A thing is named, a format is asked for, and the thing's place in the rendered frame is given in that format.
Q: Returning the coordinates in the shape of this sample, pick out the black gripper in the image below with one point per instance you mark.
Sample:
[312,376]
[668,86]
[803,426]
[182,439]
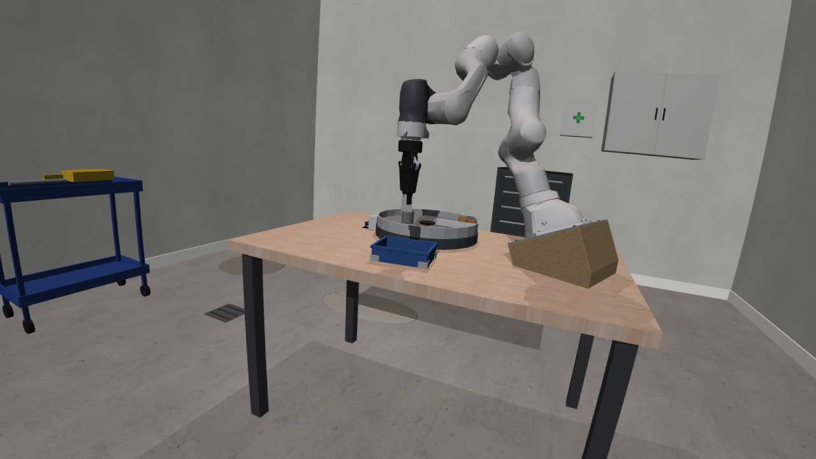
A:
[409,171]

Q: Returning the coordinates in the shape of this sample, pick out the grey round turning table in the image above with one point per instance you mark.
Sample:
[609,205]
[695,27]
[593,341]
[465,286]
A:
[428,225]

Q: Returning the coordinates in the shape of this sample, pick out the blue plastic crate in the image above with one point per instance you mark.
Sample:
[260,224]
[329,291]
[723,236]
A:
[403,251]

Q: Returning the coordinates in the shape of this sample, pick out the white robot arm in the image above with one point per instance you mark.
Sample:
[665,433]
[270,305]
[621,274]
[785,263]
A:
[542,210]

